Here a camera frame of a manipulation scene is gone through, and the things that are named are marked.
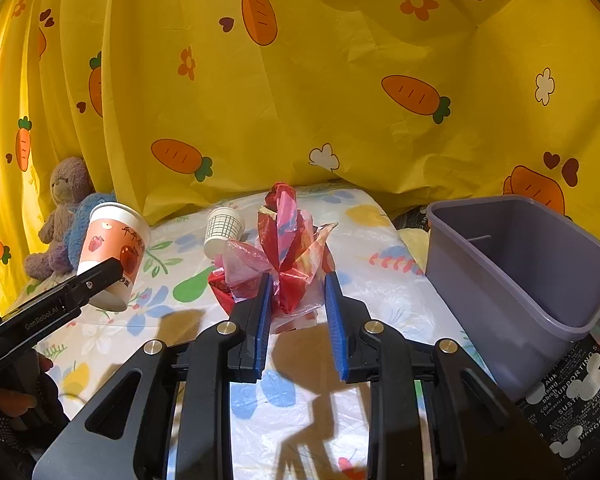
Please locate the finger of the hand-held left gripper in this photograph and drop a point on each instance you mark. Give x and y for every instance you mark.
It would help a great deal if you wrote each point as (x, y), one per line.
(100, 277)

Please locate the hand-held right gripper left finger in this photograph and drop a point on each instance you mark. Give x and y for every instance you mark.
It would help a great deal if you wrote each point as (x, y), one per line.
(262, 320)

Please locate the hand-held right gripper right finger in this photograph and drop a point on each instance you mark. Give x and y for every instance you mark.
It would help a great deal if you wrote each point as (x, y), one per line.
(335, 325)

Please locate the apple print paper cup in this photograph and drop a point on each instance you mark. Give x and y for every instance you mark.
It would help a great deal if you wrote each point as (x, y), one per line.
(110, 235)

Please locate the red plastic bag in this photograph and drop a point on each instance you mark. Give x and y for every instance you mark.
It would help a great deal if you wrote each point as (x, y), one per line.
(280, 240)

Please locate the grey plastic bin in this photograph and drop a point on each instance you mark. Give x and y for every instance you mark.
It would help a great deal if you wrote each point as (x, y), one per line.
(480, 285)

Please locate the person's left hand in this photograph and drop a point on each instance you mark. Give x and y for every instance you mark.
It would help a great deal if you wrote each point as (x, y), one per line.
(17, 400)

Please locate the blue plush toy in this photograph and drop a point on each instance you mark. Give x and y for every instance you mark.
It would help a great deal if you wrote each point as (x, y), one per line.
(77, 230)

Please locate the pale translucent plastic bag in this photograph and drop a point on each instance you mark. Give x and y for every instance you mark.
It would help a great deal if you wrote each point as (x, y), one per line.
(242, 265)

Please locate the green grid paper cup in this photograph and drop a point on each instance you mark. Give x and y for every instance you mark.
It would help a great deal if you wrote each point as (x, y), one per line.
(222, 227)

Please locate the brown teddy bear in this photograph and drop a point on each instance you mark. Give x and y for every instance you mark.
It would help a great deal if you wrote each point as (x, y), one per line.
(67, 180)

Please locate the yellow carrot print curtain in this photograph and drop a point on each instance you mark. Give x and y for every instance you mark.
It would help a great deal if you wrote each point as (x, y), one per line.
(330, 85)

